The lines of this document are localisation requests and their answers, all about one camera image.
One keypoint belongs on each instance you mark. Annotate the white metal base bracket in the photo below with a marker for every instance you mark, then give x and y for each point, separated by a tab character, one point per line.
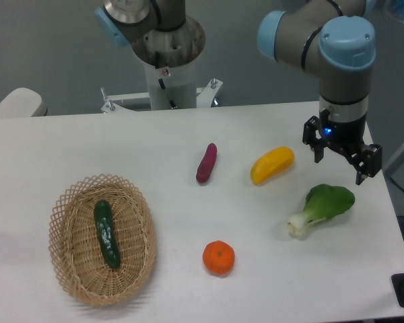
128	101

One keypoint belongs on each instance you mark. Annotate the green bok choy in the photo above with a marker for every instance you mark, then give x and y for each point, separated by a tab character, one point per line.
322	202

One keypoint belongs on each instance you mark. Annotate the yellow pepper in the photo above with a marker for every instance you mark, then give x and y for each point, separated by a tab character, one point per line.
271	164

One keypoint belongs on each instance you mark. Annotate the purple sweet potato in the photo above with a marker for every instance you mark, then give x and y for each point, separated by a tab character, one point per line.
206	165

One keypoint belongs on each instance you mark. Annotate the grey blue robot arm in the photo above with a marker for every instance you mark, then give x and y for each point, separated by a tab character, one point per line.
331	40

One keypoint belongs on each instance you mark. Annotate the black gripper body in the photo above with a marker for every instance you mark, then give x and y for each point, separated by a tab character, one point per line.
342	125

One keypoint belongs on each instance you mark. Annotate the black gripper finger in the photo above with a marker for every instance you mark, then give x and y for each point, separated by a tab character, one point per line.
367	161
309	137

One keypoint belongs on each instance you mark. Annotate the orange tangerine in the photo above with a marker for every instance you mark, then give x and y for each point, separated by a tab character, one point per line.
218	258

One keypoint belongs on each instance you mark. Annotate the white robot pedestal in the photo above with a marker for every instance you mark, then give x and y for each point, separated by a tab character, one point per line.
168	59

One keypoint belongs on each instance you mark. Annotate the woven wicker basket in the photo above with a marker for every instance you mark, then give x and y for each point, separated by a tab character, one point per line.
74	249

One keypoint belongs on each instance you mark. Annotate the green cucumber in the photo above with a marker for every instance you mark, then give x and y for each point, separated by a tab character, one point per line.
103	219

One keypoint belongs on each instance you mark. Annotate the white chair armrest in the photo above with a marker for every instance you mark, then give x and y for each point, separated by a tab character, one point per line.
22	103

